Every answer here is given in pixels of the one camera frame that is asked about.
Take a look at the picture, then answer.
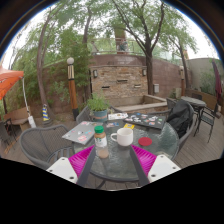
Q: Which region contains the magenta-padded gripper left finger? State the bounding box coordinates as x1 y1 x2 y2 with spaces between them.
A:
45 144 98 188

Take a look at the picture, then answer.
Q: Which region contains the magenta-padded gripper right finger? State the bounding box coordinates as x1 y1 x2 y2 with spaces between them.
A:
129 144 182 188

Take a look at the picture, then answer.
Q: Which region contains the green-capped coffee drink bottle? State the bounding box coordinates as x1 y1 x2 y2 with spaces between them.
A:
93 125 110 160

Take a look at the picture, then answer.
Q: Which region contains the flat round red coaster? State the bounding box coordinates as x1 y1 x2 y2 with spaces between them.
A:
137 136 153 147

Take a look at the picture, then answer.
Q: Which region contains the silver laptop with stickers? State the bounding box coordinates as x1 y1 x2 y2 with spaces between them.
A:
61 120 101 146

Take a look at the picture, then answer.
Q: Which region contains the black laptop with stickers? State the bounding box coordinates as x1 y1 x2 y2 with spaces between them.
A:
123 113 167 130

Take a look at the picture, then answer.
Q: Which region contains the white mug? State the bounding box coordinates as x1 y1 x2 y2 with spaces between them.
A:
110 127 134 148

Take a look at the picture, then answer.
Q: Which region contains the black jacket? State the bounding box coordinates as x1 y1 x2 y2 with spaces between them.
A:
166 99 194 138

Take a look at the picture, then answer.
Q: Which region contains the white umbrella pole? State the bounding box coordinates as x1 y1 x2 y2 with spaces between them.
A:
21 77 37 129

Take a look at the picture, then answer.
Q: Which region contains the blue yellow striped bollard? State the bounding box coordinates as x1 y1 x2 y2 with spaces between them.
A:
41 103 51 123

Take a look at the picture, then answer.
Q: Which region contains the black patio chair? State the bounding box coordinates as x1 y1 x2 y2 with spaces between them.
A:
199 103 221 144

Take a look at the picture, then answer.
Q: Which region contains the colourful sticker card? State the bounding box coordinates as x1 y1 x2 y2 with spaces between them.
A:
105 121 121 129

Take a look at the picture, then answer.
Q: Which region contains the dark folding chair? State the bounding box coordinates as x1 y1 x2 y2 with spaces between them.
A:
0 118 18 154

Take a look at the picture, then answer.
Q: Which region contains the white booklet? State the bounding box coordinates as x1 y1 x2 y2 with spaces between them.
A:
107 112 129 121

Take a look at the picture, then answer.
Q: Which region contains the wooden bench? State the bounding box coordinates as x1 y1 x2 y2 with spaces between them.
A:
3 106 33 131

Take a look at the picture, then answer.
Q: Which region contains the potted green plant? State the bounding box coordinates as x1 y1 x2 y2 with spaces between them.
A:
85 93 111 122

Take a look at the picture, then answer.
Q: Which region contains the grey patio table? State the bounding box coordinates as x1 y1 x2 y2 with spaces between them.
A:
180 95 208 134

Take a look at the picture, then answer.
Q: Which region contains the orange patio umbrella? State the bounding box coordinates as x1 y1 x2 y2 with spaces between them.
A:
0 64 25 101

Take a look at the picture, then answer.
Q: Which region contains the wooden globe lamp post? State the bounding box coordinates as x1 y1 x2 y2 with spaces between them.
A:
66 57 80 121

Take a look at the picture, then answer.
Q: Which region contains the slim wooden lamp post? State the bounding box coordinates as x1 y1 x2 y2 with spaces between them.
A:
179 64 186 98

